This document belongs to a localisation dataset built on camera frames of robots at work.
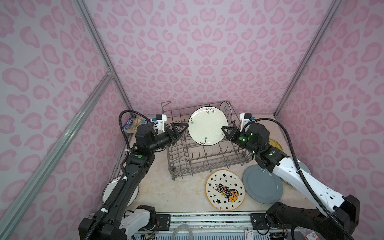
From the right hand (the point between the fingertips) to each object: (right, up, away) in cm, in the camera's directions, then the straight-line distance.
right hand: (222, 127), depth 69 cm
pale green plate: (+53, -24, +21) cm, 62 cm away
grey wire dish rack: (-13, -20, +23) cm, 33 cm away
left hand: (-16, 0, -3) cm, 17 cm away
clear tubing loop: (-20, -49, +4) cm, 53 cm away
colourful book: (-60, +3, +44) cm, 75 cm away
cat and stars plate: (+4, -35, +13) cm, 38 cm away
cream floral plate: (-8, +1, +4) cm, 9 cm away
